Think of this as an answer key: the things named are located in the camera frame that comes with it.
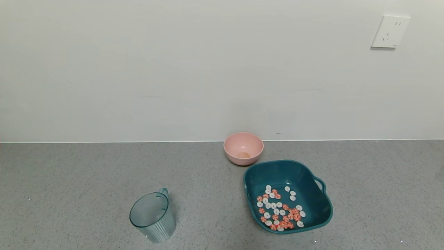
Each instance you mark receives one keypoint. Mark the transparent teal ribbed cup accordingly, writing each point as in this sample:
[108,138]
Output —
[152,222]

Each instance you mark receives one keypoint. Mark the pink ribbed bowl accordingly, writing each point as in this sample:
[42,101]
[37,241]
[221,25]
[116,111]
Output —
[242,146]

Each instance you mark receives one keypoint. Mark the teal plastic basin tray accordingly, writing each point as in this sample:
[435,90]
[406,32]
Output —
[312,208]

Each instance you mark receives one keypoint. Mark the white wall socket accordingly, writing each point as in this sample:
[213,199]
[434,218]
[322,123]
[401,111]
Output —
[390,32]

